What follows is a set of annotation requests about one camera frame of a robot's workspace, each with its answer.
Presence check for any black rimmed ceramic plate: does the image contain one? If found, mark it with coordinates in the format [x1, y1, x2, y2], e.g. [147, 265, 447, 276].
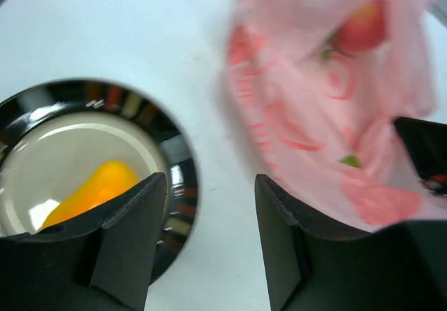
[1, 80, 198, 280]

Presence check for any pink plastic bag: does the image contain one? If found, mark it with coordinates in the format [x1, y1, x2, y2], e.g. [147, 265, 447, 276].
[228, 0, 446, 231]

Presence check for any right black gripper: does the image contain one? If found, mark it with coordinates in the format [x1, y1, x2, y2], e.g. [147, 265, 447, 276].
[394, 117, 446, 197]

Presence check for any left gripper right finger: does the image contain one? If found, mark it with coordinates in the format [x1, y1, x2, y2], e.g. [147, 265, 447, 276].
[255, 175, 446, 310]

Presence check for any fake yellow orange mango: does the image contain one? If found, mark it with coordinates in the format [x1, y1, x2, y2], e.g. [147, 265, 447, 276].
[40, 161, 140, 231]

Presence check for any fake red peach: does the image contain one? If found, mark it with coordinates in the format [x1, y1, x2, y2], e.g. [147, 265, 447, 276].
[334, 0, 387, 55]

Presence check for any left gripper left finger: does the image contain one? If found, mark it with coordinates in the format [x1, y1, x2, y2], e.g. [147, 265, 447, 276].
[1, 173, 166, 310]

